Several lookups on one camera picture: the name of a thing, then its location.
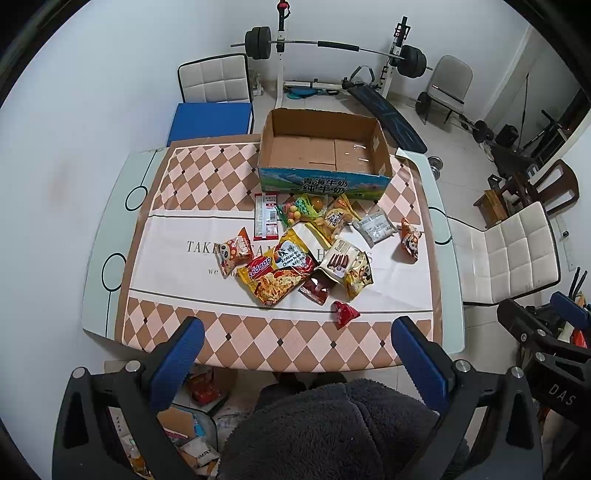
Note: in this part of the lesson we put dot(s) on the green gumball candy bag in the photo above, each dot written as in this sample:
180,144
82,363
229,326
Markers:
300,209

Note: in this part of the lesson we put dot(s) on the box of clutter under table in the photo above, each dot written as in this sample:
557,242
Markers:
192,413

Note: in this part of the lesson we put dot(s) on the small orange snack bag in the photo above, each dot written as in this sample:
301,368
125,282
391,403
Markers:
410,238

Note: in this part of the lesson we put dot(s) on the black blue sit-up bench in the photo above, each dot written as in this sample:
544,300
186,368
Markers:
392,121

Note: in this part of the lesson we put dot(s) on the grey white snack packet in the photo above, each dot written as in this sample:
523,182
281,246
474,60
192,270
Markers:
375,227

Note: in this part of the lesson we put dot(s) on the orange jelly cup pack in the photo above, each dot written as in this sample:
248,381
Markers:
320,203

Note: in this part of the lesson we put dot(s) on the yellow egg biscuit bag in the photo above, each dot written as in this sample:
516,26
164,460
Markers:
339,214

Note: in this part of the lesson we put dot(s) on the small red snack packet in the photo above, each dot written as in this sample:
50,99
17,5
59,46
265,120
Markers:
343,313

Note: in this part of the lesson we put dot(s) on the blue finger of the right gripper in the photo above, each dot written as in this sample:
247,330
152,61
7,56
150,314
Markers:
577,316
546,350

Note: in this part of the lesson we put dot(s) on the barbell with black plates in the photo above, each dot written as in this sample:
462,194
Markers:
258,43

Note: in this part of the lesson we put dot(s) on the white red long packet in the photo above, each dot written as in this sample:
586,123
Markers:
265,217

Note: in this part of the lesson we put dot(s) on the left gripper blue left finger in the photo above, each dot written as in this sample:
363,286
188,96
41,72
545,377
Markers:
86,444

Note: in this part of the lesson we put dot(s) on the open cardboard box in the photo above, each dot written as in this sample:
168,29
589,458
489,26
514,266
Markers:
324,152

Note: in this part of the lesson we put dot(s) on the yellow instant noodle packet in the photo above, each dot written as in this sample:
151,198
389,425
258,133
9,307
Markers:
274,274

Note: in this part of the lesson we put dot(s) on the white padded chair right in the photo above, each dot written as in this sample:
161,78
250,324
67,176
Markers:
510,260

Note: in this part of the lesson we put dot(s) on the checkered printed tablecloth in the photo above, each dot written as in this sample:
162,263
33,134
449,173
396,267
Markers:
195,252

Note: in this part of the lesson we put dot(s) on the dark wooden chair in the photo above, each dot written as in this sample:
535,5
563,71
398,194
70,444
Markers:
557,189

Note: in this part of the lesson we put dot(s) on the orange panda snack bag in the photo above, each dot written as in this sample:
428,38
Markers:
234,252

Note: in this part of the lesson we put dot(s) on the yellow panda snack bag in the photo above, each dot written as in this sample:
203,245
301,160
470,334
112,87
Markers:
358,276

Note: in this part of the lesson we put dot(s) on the grey folding chair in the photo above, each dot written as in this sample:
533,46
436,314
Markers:
448,87

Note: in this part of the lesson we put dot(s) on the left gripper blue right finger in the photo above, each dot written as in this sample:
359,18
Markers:
508,445

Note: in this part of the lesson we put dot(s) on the white chocolate wafer packet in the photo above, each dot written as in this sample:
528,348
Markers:
338,259

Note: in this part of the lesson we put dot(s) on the white chair with blue cushion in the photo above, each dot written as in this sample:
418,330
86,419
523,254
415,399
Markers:
216,99

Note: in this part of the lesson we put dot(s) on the dark red snack packet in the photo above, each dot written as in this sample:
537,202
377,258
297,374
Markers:
317,287

